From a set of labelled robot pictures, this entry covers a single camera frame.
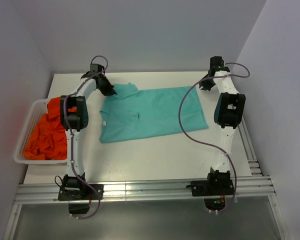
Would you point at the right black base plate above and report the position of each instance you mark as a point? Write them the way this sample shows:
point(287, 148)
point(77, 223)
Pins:
point(203, 188)

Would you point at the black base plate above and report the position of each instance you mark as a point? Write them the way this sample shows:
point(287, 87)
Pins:
point(203, 188)
point(84, 194)

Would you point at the orange t-shirt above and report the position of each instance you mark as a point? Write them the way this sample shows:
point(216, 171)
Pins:
point(48, 140)

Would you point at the front aluminium rail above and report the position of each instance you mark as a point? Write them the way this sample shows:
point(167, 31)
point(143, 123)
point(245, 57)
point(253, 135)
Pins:
point(150, 190)

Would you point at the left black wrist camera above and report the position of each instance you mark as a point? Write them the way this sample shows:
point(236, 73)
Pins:
point(94, 71)

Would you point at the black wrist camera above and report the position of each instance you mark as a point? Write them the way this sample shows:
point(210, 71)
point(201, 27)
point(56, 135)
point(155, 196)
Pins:
point(217, 64)
point(94, 71)

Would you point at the teal t-shirt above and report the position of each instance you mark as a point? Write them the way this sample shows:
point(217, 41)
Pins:
point(133, 113)

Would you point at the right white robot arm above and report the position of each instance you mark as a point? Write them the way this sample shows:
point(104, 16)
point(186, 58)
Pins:
point(227, 116)

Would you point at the white plastic basket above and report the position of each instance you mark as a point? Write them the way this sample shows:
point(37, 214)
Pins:
point(37, 109)

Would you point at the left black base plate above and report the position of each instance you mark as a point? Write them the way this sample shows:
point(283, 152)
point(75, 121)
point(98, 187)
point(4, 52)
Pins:
point(84, 194)

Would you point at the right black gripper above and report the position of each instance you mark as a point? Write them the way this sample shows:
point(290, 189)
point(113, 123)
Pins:
point(205, 85)

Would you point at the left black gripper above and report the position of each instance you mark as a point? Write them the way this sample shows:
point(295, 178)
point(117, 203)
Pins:
point(109, 91)

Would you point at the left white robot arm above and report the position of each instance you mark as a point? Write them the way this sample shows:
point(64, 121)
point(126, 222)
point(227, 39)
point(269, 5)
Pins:
point(74, 117)

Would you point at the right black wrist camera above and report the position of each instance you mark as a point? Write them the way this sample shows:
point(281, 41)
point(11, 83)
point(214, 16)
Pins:
point(217, 64)

